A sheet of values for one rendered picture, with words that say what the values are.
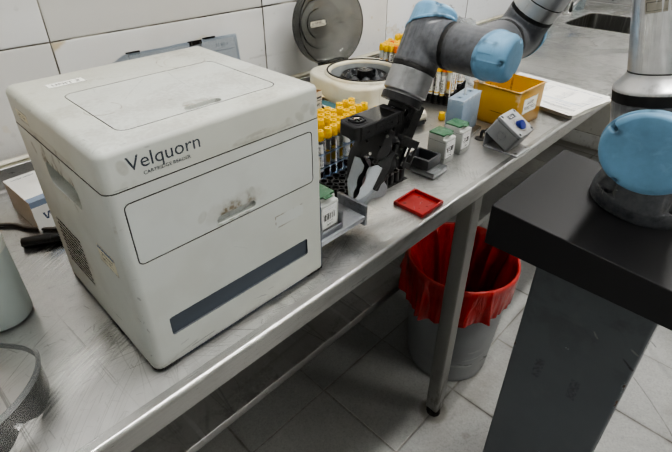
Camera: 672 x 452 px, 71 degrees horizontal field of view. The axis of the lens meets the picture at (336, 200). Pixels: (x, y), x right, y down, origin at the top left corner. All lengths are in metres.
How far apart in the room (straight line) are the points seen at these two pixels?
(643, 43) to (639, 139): 0.11
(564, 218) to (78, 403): 0.71
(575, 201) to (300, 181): 0.47
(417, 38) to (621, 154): 0.35
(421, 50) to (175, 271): 0.50
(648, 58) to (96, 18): 0.97
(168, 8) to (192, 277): 0.75
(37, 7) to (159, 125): 0.63
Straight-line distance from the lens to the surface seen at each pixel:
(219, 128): 0.53
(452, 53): 0.78
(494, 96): 1.29
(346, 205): 0.83
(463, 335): 1.55
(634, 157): 0.69
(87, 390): 0.67
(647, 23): 0.68
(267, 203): 0.61
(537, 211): 0.82
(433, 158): 1.02
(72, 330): 0.75
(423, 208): 0.91
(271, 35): 1.38
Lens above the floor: 1.36
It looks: 32 degrees down
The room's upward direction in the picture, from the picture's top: straight up
